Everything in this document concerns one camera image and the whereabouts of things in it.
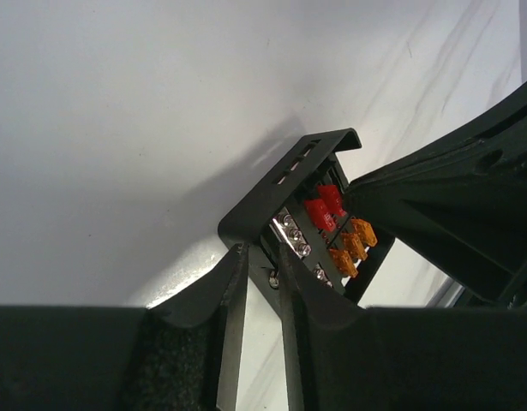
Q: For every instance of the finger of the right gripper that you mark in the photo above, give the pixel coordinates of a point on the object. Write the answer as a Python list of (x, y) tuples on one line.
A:
[(465, 213), (478, 131)]

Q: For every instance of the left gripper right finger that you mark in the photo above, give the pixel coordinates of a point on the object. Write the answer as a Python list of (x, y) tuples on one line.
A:
[(339, 356)]

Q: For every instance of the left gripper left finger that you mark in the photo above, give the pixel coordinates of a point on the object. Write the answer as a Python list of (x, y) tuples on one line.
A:
[(188, 351)]

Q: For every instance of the orange blade fuse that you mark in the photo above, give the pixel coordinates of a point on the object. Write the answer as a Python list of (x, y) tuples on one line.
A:
[(365, 232)]

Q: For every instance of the red blade fuse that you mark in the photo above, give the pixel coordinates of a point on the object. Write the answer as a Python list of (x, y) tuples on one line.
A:
[(320, 215), (332, 198)]

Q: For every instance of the black fuse box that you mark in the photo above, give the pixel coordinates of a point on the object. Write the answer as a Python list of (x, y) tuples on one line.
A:
[(272, 213)]

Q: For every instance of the installed orange fuse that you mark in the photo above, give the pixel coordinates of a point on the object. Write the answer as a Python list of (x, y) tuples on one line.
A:
[(343, 262), (354, 246)]

